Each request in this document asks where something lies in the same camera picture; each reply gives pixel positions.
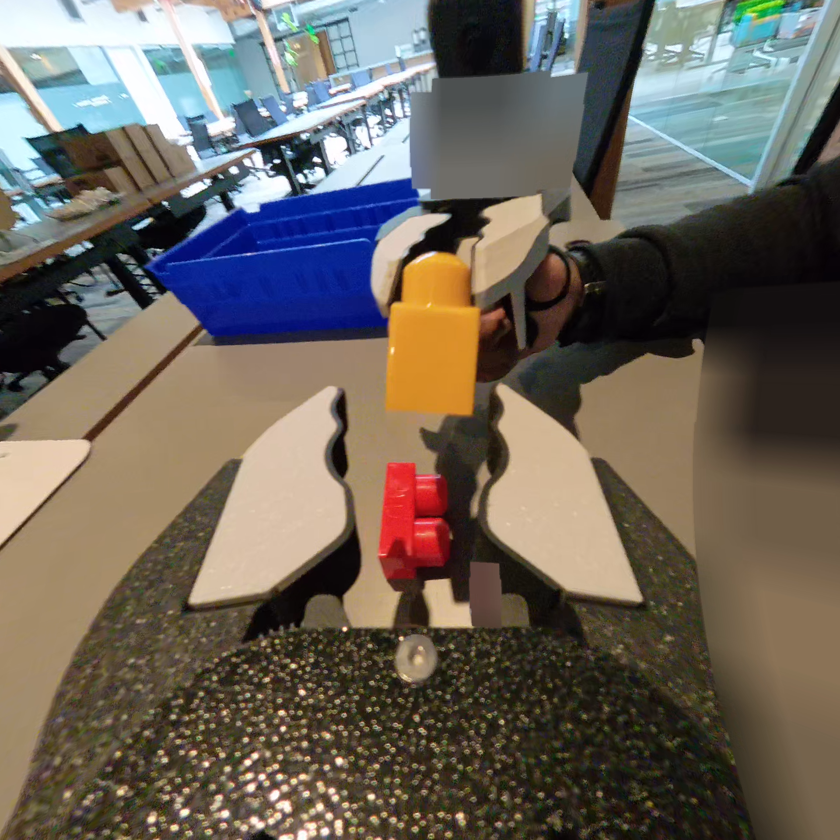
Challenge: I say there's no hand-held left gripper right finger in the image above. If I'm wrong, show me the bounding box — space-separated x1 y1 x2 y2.
478 383 645 607

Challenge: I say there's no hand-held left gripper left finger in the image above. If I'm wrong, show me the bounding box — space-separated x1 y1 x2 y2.
187 386 358 610

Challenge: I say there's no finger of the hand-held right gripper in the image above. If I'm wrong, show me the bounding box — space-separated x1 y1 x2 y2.
470 193 573 311
369 212 454 319

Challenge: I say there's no yellow one-stud mega block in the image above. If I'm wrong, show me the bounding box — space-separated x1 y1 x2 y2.
385 251 482 416

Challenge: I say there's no red two-stud mega block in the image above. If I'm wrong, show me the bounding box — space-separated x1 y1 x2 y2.
377 462 454 581

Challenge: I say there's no person's right forearm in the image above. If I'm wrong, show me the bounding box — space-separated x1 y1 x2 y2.
561 157 840 349

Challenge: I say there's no person's right hand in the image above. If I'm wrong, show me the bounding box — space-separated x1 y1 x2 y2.
476 244 586 385

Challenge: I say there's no black wristwatch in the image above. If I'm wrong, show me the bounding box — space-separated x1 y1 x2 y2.
566 241 607 298

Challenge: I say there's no large blue storage bin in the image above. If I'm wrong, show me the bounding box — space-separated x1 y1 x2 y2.
252 205 411 245
146 178 421 337

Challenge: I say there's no row of office desks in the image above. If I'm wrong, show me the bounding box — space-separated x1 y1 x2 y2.
252 62 439 198

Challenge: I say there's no dark partition panel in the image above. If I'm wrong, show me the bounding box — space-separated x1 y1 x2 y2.
576 0 658 221

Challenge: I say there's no row of blue office chairs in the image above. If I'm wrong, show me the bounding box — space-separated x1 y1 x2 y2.
180 92 296 155

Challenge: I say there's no long wooden-edged desk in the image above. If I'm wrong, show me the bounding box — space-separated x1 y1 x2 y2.
0 147 258 309

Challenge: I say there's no brown cardboard box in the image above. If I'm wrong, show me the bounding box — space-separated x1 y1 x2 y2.
144 122 198 178
105 128 157 193
125 125 177 186

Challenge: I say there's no black office chair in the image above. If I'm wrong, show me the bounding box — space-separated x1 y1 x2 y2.
25 123 91 179
0 302 107 395

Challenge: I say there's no green and blue sign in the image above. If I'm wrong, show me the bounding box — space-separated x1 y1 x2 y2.
731 0 826 48

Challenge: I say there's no crumpled white paper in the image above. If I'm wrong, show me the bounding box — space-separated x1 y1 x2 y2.
45 187 124 222

